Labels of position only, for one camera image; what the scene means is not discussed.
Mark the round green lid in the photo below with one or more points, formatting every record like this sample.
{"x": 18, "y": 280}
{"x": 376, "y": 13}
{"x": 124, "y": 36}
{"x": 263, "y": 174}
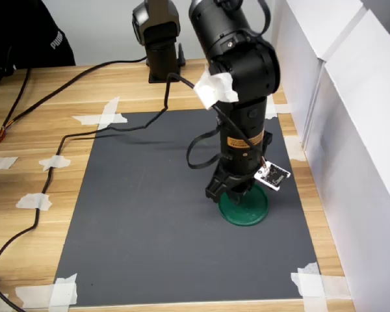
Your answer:
{"x": 247, "y": 216}

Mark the white tape piece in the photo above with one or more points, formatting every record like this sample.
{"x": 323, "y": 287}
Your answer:
{"x": 34, "y": 201}
{"x": 55, "y": 162}
{"x": 63, "y": 292}
{"x": 295, "y": 149}
{"x": 273, "y": 112}
{"x": 312, "y": 286}
{"x": 109, "y": 118}
{"x": 5, "y": 162}

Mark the dark grey mat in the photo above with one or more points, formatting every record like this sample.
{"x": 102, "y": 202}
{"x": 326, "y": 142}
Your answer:
{"x": 149, "y": 227}

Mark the crumpled white tape wad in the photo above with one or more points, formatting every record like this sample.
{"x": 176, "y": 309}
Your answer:
{"x": 217, "y": 89}

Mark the white partition panel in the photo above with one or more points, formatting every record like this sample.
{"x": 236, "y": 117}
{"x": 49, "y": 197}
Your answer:
{"x": 360, "y": 162}
{"x": 299, "y": 48}

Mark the person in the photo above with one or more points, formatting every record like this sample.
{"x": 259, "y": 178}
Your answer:
{"x": 35, "y": 32}

